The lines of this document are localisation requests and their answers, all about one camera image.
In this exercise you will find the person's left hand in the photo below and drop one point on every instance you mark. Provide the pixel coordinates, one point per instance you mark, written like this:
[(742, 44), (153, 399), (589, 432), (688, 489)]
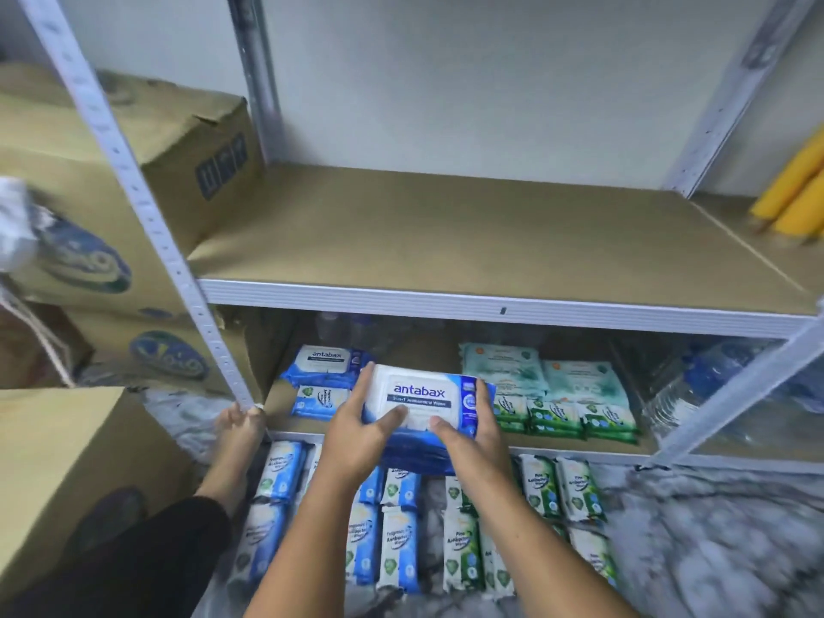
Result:
[(350, 444)]

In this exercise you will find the person's right hand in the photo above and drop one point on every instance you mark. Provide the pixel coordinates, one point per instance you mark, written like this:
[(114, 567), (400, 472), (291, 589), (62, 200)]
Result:
[(483, 463)]

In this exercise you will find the small blue packets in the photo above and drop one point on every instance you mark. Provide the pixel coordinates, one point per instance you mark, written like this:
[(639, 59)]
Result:
[(319, 403)]

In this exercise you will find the group of blue wipe packets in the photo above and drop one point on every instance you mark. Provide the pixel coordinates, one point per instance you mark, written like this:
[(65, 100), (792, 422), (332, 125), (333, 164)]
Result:
[(277, 470)]

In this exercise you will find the group of green pine packets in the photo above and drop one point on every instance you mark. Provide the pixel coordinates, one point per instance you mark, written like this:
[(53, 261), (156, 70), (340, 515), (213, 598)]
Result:
[(579, 489)]

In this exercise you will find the grey metal shelf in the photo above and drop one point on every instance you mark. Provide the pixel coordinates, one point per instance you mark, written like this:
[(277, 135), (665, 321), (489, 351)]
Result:
[(515, 309)]

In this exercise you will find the person's right forearm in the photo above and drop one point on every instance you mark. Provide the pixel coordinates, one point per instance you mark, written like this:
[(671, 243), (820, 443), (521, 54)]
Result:
[(541, 560)]

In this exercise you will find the person's left forearm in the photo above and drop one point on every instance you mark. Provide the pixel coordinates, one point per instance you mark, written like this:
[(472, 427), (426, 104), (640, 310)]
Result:
[(316, 553)]

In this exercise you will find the person's left foot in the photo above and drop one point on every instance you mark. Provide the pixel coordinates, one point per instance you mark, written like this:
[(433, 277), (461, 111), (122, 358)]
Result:
[(232, 450)]

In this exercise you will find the clear plastic bottles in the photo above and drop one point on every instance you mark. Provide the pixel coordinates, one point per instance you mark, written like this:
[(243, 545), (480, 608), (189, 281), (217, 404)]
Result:
[(341, 328)]

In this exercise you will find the water bottles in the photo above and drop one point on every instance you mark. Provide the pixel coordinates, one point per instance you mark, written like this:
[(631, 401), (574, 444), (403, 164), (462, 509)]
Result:
[(721, 379)]

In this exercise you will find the plain cardboard box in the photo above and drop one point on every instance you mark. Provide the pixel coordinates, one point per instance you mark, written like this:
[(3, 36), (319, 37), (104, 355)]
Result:
[(77, 470)]

